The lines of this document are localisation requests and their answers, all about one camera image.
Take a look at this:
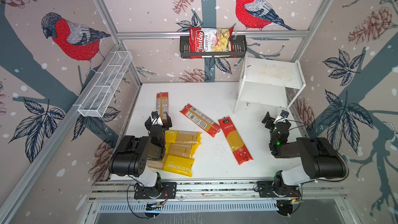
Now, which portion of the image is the red spaghetti bag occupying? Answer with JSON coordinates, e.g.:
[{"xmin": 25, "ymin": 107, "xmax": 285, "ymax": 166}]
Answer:
[
  {"xmin": 156, "ymin": 92, "xmax": 169, "ymax": 123},
  {"xmin": 219, "ymin": 117, "xmax": 253, "ymax": 164},
  {"xmin": 180, "ymin": 104, "xmax": 221, "ymax": 137}
]

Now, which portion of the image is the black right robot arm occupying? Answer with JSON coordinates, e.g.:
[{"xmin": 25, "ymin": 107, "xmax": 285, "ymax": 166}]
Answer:
[{"xmin": 262, "ymin": 111, "xmax": 349, "ymax": 195}]

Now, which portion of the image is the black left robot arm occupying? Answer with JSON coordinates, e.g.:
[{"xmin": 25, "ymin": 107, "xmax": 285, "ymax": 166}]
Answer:
[{"xmin": 108, "ymin": 112, "xmax": 172, "ymax": 190}]

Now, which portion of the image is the yellow pasta bag top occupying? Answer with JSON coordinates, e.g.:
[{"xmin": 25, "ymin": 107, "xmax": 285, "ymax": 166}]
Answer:
[{"xmin": 165, "ymin": 130, "xmax": 202, "ymax": 145}]

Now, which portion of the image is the white two-tier shelf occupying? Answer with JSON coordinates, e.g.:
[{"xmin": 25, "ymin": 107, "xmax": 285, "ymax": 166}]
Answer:
[{"xmin": 233, "ymin": 57, "xmax": 306, "ymax": 113}]

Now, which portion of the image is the yellow pasta bag middle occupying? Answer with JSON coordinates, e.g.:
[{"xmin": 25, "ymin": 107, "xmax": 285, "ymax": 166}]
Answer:
[{"xmin": 165, "ymin": 143, "xmax": 199, "ymax": 159}]

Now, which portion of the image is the yellow Pastatime pasta bag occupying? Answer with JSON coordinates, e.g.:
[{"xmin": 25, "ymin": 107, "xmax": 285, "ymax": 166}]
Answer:
[{"xmin": 147, "ymin": 155, "xmax": 194, "ymax": 177}]

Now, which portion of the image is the red cassava chips bag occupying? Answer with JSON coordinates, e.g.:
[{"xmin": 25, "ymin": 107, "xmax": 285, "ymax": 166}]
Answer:
[{"xmin": 189, "ymin": 27, "xmax": 234, "ymax": 54}]

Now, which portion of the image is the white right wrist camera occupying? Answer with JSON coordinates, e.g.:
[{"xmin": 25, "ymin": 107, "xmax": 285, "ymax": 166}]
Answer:
[{"xmin": 278, "ymin": 110, "xmax": 289, "ymax": 119}]

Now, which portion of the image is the white wire mesh basket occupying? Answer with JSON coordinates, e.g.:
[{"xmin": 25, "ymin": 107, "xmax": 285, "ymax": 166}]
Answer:
[{"xmin": 78, "ymin": 51, "xmax": 132, "ymax": 118}]

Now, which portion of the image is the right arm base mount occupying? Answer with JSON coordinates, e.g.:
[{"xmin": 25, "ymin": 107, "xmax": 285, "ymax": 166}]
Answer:
[{"xmin": 254, "ymin": 180, "xmax": 302, "ymax": 199}]

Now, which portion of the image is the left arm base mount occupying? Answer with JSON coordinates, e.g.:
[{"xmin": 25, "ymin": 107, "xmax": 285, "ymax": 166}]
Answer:
[{"xmin": 134, "ymin": 182, "xmax": 177, "ymax": 200}]

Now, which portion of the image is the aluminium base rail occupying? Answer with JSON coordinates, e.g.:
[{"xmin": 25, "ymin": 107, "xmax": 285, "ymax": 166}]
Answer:
[{"xmin": 88, "ymin": 178, "xmax": 348, "ymax": 202}]

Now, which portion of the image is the black wall basket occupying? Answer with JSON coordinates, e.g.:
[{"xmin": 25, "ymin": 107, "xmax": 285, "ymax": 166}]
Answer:
[{"xmin": 179, "ymin": 35, "xmax": 247, "ymax": 59}]

